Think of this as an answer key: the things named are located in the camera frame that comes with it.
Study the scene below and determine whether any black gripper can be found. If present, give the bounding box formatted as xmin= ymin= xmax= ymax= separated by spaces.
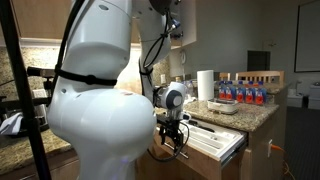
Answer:
xmin=158 ymin=118 xmax=186 ymax=155

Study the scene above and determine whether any silver bar drawer handle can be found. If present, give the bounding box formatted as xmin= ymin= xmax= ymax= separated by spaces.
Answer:
xmin=164 ymin=141 xmax=190 ymax=160

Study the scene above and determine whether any white cutlery tray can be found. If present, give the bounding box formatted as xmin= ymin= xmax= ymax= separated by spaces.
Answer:
xmin=179 ymin=118 xmax=247 ymax=160

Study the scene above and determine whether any white rectangular container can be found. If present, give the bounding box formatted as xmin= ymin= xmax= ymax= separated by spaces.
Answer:
xmin=207 ymin=98 xmax=240 ymax=115

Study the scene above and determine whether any white paper towel roll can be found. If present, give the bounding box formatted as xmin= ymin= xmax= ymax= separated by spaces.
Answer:
xmin=196 ymin=69 xmax=215 ymax=102

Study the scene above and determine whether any wooden base cabinet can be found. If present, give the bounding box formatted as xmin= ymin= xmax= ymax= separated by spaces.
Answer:
xmin=136 ymin=109 xmax=289 ymax=180

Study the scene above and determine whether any wide wooden chair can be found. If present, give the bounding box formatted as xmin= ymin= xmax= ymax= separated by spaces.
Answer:
xmin=235 ymin=70 xmax=286 ymax=85

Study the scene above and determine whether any white low furniture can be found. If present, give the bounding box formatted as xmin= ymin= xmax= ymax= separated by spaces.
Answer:
xmin=287 ymin=81 xmax=320 ymax=111

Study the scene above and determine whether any black tripod pole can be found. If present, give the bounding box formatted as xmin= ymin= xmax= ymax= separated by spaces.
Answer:
xmin=0 ymin=0 xmax=53 ymax=180

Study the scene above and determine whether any white cloth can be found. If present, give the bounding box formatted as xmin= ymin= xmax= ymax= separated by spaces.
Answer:
xmin=0 ymin=112 xmax=25 ymax=136

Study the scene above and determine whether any wooden upper cabinet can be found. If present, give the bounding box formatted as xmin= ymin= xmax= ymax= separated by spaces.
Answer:
xmin=11 ymin=0 xmax=198 ymax=48

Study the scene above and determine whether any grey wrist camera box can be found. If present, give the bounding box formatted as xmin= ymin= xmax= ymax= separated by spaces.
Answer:
xmin=180 ymin=111 xmax=193 ymax=122

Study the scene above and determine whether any black handled utensil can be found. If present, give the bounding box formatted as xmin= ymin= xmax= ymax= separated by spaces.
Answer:
xmin=189 ymin=119 xmax=216 ymax=134

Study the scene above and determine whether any white wall phone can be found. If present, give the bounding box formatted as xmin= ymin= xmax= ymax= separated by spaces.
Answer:
xmin=179 ymin=49 xmax=187 ymax=65

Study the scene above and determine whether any orange power cable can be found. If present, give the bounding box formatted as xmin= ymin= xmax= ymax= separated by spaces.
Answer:
xmin=271 ymin=143 xmax=296 ymax=180

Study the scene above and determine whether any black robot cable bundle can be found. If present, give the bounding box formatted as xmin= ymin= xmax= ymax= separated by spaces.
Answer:
xmin=54 ymin=0 xmax=191 ymax=163

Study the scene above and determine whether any white board with dark frame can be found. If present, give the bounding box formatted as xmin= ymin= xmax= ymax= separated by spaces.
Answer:
xmin=294 ymin=0 xmax=320 ymax=73

